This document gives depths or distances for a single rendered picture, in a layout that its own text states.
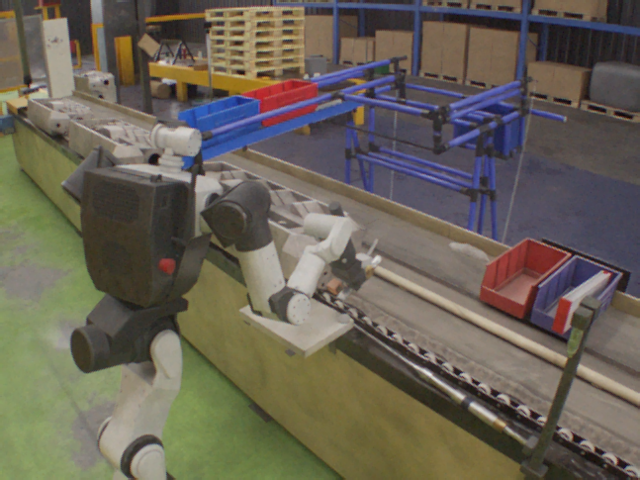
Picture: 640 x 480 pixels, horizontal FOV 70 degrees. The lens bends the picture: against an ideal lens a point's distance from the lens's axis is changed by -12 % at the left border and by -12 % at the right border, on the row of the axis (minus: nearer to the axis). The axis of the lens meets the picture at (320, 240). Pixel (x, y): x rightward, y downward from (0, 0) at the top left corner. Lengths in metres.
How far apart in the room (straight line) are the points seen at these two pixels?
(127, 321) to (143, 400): 0.26
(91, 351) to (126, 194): 0.38
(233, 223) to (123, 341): 0.40
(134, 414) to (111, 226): 0.54
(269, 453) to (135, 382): 0.97
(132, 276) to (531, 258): 1.47
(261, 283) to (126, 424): 0.57
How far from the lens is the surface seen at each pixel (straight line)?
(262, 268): 1.18
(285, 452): 2.27
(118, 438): 1.49
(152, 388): 1.38
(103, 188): 1.15
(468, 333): 1.70
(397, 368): 1.49
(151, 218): 1.08
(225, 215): 1.10
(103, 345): 1.26
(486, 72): 11.41
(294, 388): 2.00
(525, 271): 2.08
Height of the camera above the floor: 1.73
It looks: 26 degrees down
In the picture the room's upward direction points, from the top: straight up
